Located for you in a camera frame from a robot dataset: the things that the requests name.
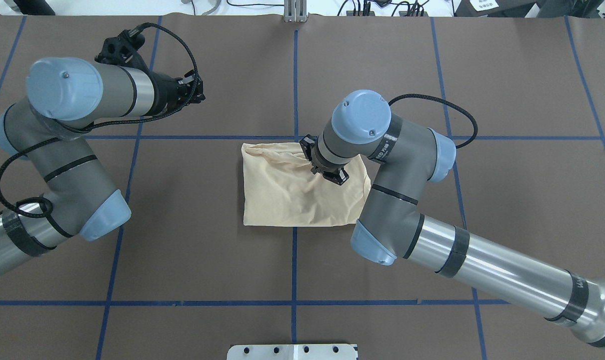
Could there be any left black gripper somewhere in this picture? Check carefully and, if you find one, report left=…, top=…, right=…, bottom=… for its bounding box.
left=94, top=32, right=206, bottom=118

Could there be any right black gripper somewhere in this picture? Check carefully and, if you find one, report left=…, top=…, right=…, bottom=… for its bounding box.
left=299, top=134, right=350, bottom=186

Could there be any cream long-sleeve printed shirt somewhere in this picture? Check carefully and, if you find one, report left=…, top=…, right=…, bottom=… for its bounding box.
left=241, top=142, right=372, bottom=227

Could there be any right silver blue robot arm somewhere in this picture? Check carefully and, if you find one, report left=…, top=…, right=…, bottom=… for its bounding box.
left=299, top=89, right=605, bottom=350

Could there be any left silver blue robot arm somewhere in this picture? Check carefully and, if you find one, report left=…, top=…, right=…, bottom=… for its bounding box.
left=0, top=23, right=205, bottom=276

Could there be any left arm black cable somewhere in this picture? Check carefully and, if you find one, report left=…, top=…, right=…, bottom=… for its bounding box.
left=0, top=22, right=200, bottom=220

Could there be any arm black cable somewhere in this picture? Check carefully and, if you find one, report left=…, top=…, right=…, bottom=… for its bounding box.
left=387, top=93, right=479, bottom=150
left=0, top=22, right=200, bottom=220

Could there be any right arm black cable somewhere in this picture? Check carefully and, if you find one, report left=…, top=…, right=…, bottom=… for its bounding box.
left=387, top=93, right=479, bottom=150

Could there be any aluminium frame post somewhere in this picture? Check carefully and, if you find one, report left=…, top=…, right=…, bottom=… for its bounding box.
left=283, top=0, right=309, bottom=23

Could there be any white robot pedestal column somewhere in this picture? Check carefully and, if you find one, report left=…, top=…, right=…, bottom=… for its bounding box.
left=226, top=343, right=359, bottom=360

